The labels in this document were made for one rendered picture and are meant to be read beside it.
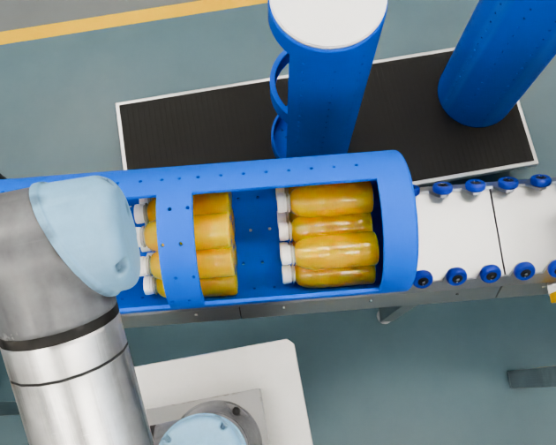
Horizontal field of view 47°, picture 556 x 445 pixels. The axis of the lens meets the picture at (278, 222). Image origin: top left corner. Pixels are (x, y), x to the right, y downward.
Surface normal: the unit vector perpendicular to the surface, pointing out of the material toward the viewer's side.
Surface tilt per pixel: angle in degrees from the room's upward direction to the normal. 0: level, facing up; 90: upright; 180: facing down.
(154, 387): 0
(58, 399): 27
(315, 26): 0
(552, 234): 0
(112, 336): 68
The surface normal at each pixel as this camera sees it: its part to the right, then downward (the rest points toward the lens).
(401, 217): 0.02, -0.05
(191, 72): 0.00, -0.26
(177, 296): 0.07, 0.75
